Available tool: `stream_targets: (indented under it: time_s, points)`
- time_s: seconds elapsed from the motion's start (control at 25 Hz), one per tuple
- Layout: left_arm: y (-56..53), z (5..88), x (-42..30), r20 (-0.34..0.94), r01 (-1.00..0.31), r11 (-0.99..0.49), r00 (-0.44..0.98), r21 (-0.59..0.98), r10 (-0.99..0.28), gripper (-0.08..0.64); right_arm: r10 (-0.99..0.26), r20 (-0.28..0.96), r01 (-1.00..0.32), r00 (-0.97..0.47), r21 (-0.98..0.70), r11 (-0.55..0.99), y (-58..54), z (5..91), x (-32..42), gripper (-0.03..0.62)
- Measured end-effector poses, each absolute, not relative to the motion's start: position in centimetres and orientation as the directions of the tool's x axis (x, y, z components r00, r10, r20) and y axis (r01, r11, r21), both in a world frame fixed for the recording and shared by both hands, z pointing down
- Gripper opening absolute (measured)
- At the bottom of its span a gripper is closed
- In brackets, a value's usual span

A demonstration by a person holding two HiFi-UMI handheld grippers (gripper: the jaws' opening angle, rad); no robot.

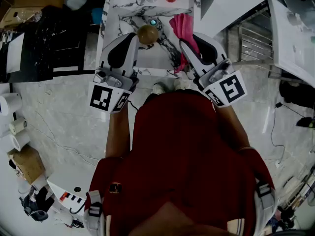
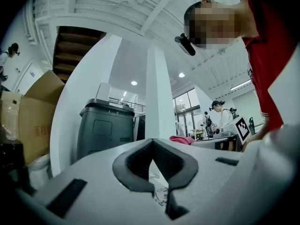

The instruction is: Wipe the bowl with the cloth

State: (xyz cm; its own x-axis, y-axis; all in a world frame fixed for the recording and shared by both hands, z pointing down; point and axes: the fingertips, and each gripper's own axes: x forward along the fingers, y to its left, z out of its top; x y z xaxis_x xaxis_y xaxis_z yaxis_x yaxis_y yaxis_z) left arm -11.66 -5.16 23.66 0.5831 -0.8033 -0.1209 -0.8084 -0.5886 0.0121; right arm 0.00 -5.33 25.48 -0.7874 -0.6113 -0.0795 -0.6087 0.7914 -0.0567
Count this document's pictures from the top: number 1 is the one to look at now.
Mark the person's right forearm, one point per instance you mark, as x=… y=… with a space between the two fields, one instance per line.
x=231 y=126

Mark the person's right shoe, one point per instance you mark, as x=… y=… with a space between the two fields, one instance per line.
x=182 y=83

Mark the white round appliance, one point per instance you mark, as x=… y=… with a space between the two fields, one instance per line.
x=9 y=103

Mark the clear plastic wrap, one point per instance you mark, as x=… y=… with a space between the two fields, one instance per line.
x=28 y=16

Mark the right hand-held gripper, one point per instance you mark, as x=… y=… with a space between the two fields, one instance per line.
x=232 y=87

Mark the black bag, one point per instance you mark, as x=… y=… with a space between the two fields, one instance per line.
x=295 y=95

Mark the small cardboard box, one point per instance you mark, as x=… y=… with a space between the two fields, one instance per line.
x=27 y=162

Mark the beige bowl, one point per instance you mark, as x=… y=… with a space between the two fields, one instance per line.
x=147 y=34

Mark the person's red shirt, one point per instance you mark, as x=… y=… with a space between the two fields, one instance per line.
x=179 y=156

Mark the person's left shoe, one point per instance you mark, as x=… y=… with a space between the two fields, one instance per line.
x=158 y=88

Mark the teal sink drain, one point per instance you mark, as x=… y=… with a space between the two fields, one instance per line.
x=153 y=22

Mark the white marble sink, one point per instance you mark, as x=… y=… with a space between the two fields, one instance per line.
x=152 y=55

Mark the person's left forearm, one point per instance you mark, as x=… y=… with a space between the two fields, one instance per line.
x=118 y=131

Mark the low white table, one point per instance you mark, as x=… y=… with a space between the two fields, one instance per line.
x=69 y=181

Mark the black marble cabinet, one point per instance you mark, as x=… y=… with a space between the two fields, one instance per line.
x=56 y=45

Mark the red cloth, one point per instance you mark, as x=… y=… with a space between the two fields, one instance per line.
x=183 y=26

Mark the blue container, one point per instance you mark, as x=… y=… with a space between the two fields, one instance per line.
x=97 y=15

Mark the person's shoe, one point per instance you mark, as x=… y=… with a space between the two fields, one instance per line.
x=182 y=83
x=158 y=88

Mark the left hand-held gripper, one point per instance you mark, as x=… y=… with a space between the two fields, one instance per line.
x=101 y=98

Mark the black office chair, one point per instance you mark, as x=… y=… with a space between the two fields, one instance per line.
x=37 y=205

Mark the metal rack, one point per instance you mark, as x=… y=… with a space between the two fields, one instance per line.
x=256 y=40

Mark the white paper roll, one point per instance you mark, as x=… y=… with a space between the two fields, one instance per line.
x=21 y=140

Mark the white board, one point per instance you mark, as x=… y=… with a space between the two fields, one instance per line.
x=14 y=53

